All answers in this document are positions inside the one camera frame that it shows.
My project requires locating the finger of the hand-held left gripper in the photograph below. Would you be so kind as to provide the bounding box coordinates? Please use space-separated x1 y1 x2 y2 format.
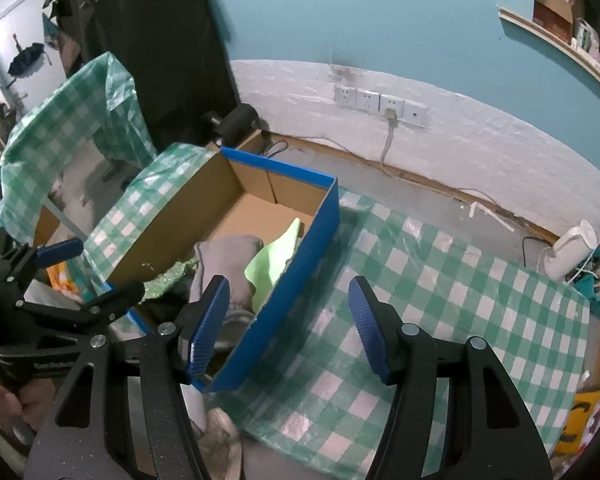
15 280 146 333
0 238 84 283

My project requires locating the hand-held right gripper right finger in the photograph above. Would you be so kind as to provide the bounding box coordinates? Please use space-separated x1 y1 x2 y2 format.
348 275 553 480

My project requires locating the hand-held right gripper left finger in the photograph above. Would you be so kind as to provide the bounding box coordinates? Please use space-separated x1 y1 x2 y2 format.
26 275 231 480

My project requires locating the green sequin cloth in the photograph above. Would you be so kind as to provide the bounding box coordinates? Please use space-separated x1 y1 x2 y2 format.
142 257 201 303

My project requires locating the light green cloth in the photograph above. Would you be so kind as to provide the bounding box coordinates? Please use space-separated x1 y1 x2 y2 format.
243 217 302 313

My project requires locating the blue cardboard box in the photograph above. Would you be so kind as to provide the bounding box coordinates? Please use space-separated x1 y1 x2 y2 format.
105 147 341 393

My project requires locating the person's left hand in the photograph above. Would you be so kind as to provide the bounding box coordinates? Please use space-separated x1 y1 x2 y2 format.
0 377 56 441

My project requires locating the orange packet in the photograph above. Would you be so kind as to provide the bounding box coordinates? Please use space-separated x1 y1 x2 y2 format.
47 265 87 302

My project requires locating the green checked tablecloth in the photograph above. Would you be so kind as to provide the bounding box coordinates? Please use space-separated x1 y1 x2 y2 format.
207 190 593 478

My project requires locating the grey cloth heap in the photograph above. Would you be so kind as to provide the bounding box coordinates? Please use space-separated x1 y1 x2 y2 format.
187 390 243 480

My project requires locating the green checked plastic cover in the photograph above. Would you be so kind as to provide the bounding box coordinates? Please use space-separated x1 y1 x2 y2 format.
0 52 221 286

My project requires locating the white plastic trunking piece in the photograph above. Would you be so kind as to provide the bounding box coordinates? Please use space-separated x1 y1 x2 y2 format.
467 201 516 233

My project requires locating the dark folded umbrella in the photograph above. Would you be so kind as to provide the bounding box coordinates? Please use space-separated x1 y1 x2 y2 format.
7 35 46 78

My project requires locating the black cylinder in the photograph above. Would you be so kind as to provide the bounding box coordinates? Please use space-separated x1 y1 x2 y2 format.
203 104 259 150

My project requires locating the white electric kettle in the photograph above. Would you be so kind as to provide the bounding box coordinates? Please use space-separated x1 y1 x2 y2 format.
539 220 597 283

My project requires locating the yellow sign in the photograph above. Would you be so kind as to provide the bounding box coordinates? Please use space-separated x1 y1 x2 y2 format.
557 385 600 456

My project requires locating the teal plastic basket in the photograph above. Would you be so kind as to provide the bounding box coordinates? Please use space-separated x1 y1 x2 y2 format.
575 245 600 318

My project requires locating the black cabinet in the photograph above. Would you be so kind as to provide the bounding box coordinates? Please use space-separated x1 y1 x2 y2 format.
75 0 241 156

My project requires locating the brown cardboard box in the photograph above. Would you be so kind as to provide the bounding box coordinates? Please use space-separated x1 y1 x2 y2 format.
534 0 576 36

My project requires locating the black cable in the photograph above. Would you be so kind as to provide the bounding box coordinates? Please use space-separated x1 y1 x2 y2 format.
522 235 552 264

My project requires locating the white plug with cable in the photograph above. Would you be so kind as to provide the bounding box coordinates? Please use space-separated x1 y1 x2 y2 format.
380 108 399 172

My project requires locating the wooden wall shelf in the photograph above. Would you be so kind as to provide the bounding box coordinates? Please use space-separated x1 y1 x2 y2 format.
497 5 600 106

